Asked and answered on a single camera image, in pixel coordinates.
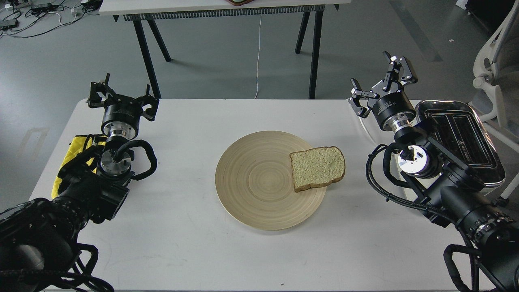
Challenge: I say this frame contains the round wooden plate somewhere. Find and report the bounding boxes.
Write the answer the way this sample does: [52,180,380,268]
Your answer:
[215,131,326,231]

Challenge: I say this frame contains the white office chair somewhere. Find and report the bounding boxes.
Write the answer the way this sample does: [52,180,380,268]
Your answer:
[468,0,519,207]

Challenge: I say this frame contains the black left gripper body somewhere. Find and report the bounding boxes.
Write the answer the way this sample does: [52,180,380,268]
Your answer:
[101,97,143,138]

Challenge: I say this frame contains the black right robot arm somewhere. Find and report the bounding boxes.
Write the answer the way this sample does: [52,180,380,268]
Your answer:
[348,51,518,292]

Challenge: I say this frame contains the yellow cloth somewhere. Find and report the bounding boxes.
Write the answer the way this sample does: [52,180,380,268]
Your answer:
[51,134,107,199]

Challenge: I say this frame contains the white hanging cable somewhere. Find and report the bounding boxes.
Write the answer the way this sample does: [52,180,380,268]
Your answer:
[254,15,262,100]

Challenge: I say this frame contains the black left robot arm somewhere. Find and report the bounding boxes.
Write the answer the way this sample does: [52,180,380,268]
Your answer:
[0,74,159,292]

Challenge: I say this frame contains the black floor cables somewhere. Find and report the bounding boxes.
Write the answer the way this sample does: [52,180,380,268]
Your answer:
[0,0,102,39]

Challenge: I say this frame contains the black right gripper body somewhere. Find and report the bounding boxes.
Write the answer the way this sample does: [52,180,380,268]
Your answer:
[371,81,416,132]

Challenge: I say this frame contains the slice of white bread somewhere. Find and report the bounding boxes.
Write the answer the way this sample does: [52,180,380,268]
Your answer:
[289,146,345,193]

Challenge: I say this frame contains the white toaster power cable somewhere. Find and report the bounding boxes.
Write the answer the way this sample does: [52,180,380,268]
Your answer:
[347,98,377,146]

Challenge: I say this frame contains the white chrome toaster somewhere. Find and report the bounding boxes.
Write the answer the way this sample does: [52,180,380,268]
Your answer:
[415,100,506,189]

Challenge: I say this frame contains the white background table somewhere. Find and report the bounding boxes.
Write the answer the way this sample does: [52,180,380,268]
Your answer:
[99,0,343,99]

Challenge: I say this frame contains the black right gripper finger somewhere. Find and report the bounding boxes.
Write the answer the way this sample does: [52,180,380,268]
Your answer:
[348,78,380,118]
[382,51,418,91]

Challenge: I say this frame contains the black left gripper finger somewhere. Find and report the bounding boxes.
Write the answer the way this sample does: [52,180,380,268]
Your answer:
[87,73,119,109]
[135,84,160,122]

